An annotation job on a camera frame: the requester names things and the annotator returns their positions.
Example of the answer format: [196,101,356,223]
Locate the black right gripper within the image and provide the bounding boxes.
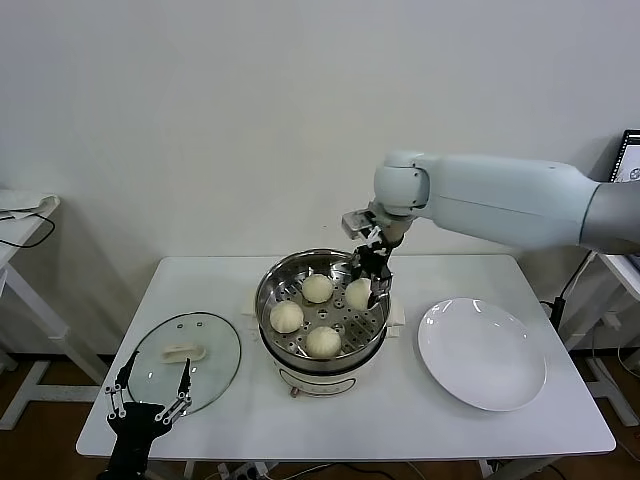
[348,241,396,312]

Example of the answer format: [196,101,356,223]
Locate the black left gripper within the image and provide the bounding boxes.
[103,350,194,477]

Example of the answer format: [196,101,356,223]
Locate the white steamed baozi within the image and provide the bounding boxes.
[345,278,374,312]
[305,325,343,360]
[269,300,305,335]
[301,274,336,305]

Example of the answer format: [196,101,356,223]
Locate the glass lid with cream handle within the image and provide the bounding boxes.
[125,312,243,419]

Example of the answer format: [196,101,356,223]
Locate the stainless steel steamer basket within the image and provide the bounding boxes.
[240,248,406,365]

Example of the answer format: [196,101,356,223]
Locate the cream electric cooker base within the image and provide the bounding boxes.
[247,319,402,400]

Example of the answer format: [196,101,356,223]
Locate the white side table with cloth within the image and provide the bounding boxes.
[0,192,110,432]

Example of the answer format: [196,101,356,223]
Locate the white power strip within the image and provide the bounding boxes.
[225,461,275,480]

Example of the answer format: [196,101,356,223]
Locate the white round plate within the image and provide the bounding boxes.
[417,297,548,413]

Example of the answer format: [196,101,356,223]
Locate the white side table with laptop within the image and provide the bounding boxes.
[559,249,640,427]

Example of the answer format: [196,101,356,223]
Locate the dark grey open laptop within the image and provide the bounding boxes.
[610,128,640,275]

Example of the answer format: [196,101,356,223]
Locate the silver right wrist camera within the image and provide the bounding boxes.
[340,208,385,247]

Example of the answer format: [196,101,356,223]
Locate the thin black cable loop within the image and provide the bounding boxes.
[0,211,55,250]

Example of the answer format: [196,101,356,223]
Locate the black cable with plug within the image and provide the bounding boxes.
[538,249,602,329]

